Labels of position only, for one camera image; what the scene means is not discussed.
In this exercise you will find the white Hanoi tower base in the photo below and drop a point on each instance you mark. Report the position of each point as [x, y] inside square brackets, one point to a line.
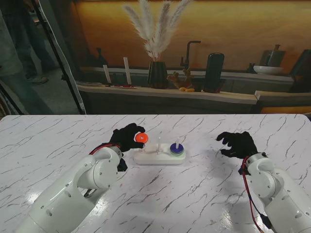
[158, 160]

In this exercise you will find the orange fruit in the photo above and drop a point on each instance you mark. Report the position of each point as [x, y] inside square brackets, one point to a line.
[187, 90]

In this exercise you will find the white pampas grass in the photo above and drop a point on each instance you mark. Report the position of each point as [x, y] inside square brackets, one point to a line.
[155, 31]

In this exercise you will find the orange kitchen backdrop banner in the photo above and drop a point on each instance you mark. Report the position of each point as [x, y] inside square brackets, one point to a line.
[243, 29]

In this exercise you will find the black kitchen faucet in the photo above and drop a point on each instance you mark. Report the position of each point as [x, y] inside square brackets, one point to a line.
[188, 53]

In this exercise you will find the white bowl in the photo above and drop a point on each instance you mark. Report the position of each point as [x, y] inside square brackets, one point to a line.
[267, 70]

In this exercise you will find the stack of plates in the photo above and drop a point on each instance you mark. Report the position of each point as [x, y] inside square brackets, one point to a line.
[88, 84]

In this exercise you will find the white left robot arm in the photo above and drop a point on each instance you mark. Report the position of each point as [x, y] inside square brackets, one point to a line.
[73, 191]

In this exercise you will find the tall black cylinder appliance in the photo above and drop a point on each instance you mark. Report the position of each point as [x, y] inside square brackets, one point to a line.
[214, 72]

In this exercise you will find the tall white candle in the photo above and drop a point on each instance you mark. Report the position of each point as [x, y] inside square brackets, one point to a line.
[127, 71]

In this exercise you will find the grey board with bottle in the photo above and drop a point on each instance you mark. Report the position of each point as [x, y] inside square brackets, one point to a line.
[272, 57]

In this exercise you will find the person in dark shirt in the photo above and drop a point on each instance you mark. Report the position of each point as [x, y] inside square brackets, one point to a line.
[34, 43]

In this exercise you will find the squat dark glass bottle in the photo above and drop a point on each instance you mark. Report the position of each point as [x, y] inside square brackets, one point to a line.
[90, 59]

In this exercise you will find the short white candle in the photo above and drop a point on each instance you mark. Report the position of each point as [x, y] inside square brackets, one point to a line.
[107, 74]

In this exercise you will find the short wooden counter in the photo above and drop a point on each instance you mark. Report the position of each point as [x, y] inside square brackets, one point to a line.
[281, 95]

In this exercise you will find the tall dark glass bottle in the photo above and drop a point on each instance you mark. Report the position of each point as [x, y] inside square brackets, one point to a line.
[100, 59]

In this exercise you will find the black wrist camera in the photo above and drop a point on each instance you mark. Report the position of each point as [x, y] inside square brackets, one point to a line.
[122, 166]
[242, 171]

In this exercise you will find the dark angular box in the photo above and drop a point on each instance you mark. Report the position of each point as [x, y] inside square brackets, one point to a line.
[301, 72]

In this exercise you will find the tray with red pieces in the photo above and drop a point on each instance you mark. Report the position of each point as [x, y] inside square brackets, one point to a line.
[121, 86]

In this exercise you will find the dark ribbed vase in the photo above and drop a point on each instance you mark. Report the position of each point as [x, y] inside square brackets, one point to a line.
[158, 75]

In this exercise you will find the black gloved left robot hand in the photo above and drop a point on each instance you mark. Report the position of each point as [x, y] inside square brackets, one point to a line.
[124, 138]

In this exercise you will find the black tripod stand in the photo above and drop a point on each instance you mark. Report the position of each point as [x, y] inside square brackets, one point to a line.
[6, 95]
[64, 68]

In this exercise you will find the brown coral figurine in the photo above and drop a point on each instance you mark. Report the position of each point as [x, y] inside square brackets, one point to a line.
[181, 80]

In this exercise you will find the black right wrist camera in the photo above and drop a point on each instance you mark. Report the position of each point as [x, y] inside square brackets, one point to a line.
[242, 171]

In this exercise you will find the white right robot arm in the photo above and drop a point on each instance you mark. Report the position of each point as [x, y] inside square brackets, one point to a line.
[274, 189]

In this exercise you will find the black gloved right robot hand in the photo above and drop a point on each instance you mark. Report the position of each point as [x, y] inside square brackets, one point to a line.
[243, 145]

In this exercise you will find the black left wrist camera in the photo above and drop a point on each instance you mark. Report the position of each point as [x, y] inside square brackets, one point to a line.
[122, 166]

